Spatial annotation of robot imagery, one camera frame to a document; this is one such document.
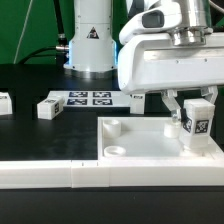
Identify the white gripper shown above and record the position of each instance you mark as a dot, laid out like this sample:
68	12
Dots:
151	62

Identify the white square table top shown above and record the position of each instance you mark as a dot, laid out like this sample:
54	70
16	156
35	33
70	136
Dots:
142	138

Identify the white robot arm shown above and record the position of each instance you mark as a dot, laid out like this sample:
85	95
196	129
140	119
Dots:
92	51

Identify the white base tag plate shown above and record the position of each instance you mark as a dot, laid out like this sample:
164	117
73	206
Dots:
92	99

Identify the white L-shaped obstacle fence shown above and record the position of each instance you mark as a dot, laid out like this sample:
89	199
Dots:
207	170

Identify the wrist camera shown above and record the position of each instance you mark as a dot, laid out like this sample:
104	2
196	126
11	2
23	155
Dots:
151	21

